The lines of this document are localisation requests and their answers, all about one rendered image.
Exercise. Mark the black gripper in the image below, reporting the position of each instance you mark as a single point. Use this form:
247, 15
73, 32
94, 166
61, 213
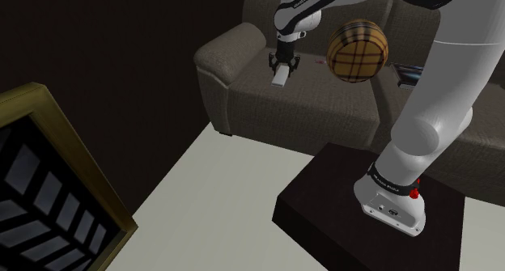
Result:
285, 51

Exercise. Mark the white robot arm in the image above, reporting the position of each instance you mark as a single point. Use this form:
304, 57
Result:
442, 85

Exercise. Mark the white flat remote control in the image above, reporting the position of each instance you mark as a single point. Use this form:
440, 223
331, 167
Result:
280, 76

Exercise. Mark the small pink object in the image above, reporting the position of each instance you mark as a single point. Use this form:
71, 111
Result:
319, 61

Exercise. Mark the grey-brown fabric sofa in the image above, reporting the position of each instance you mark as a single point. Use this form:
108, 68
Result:
276, 104

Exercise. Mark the tan plaid round cushion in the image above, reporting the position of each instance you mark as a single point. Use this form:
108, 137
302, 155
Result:
357, 51

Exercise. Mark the dark robot stand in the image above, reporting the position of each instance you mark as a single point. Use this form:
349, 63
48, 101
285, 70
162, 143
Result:
319, 207

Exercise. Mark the gold-framed wall picture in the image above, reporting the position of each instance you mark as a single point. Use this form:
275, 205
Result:
47, 199

